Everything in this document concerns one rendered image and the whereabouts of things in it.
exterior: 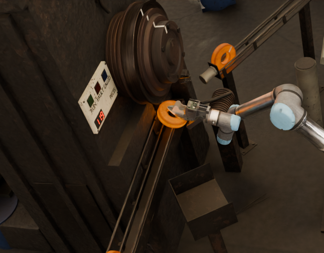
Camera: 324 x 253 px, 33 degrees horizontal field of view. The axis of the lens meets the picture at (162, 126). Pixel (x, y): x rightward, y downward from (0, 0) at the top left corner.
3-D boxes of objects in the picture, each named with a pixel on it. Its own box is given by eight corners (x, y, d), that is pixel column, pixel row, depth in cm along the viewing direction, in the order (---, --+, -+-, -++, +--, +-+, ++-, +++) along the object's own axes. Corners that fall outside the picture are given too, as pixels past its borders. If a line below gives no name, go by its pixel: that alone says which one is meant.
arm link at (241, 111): (297, 70, 249) (224, 103, 285) (291, 86, 242) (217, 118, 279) (313, 87, 252) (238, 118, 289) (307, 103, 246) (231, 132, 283)
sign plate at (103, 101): (93, 133, 227) (77, 102, 215) (114, 92, 244) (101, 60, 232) (98, 133, 226) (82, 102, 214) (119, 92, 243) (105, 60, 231)
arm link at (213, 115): (217, 118, 272) (214, 129, 266) (209, 115, 272) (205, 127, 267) (220, 107, 266) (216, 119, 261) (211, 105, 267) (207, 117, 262)
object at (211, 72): (200, 82, 302) (197, 74, 298) (211, 72, 304) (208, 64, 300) (207, 86, 298) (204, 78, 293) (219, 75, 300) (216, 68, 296)
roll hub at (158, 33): (162, 96, 246) (145, 46, 228) (179, 57, 265) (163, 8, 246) (174, 95, 244) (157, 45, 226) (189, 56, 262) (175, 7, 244)
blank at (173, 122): (154, 123, 268) (156, 118, 265) (160, 100, 278) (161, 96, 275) (184, 132, 269) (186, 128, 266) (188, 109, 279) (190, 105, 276)
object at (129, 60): (142, 125, 250) (108, 42, 220) (170, 61, 281) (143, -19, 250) (155, 125, 248) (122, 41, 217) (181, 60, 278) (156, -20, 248)
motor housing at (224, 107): (221, 175, 333) (202, 112, 298) (228, 149, 347) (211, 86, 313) (242, 176, 328) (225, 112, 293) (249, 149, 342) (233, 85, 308)
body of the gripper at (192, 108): (188, 97, 267) (211, 103, 266) (186, 109, 274) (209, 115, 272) (184, 108, 262) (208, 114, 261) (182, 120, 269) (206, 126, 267)
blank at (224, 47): (223, 73, 308) (227, 75, 306) (206, 64, 297) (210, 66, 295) (235, 48, 306) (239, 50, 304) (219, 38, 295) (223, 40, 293)
